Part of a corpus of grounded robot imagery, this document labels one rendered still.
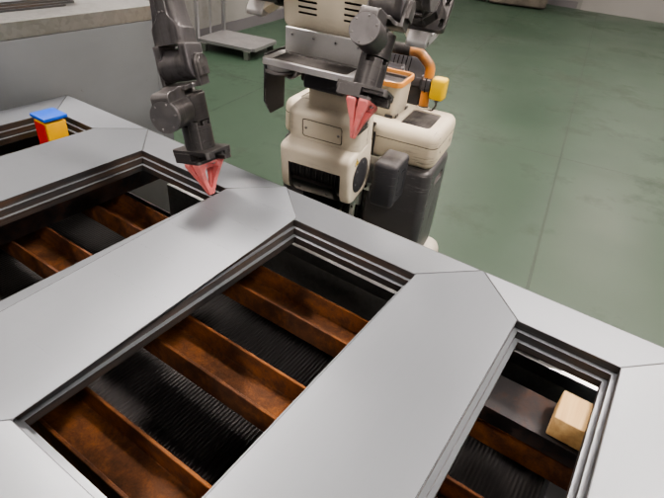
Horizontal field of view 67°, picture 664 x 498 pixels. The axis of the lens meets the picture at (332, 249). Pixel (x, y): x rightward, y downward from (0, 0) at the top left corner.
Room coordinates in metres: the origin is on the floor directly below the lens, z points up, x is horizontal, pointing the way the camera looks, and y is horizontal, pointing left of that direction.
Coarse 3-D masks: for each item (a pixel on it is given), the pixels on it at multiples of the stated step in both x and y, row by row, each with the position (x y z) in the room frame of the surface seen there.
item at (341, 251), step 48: (0, 144) 1.09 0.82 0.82; (48, 192) 0.86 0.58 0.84; (192, 192) 0.96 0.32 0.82; (288, 240) 0.80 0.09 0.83; (336, 240) 0.78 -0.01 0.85; (144, 336) 0.52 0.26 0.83; (528, 336) 0.59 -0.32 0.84; (480, 384) 0.47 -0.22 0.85; (432, 480) 0.33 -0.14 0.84; (576, 480) 0.36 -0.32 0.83
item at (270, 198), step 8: (240, 192) 0.92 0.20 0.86; (248, 192) 0.92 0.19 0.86; (256, 192) 0.93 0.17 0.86; (264, 192) 0.93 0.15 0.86; (272, 192) 0.93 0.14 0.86; (256, 200) 0.89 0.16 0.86; (264, 200) 0.90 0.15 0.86; (272, 200) 0.90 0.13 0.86; (280, 200) 0.90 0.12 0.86; (288, 200) 0.91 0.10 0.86; (280, 208) 0.87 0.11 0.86; (288, 208) 0.87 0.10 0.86
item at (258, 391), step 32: (32, 256) 0.80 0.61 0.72; (64, 256) 0.86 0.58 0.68; (192, 320) 0.67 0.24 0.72; (160, 352) 0.61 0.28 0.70; (192, 352) 0.63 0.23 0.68; (224, 352) 0.63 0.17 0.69; (224, 384) 0.53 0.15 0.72; (256, 384) 0.57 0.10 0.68; (288, 384) 0.55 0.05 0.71; (256, 416) 0.49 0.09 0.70; (448, 480) 0.41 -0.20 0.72
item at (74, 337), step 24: (48, 288) 0.57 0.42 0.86; (0, 312) 0.51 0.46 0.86; (24, 312) 0.51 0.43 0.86; (48, 312) 0.52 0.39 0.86; (72, 312) 0.52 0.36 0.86; (24, 336) 0.47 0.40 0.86; (48, 336) 0.47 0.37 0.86; (72, 336) 0.48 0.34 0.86; (96, 336) 0.48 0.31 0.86; (120, 336) 0.49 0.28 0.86; (72, 360) 0.44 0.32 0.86; (96, 360) 0.44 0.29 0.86
